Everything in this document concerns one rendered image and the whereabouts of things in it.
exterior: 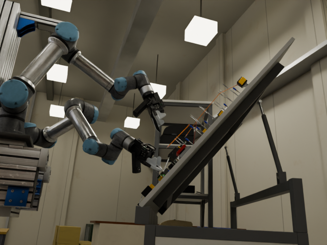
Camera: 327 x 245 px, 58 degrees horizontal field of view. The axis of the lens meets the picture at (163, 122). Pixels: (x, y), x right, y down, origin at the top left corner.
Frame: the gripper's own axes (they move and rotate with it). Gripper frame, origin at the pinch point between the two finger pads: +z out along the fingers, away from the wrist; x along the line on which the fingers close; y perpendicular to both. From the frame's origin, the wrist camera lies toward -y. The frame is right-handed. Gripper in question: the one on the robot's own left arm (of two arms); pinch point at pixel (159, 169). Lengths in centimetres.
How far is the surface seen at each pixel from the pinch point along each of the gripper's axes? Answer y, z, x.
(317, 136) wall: 12, 19, 316
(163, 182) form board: 9.2, 17.3, -23.6
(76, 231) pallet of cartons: -317, -239, 224
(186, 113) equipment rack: 0, -69, 126
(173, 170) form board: 14.1, 17.6, -19.9
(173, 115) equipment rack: -8, -81, 125
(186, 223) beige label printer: -67, -6, 83
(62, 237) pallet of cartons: -328, -246, 201
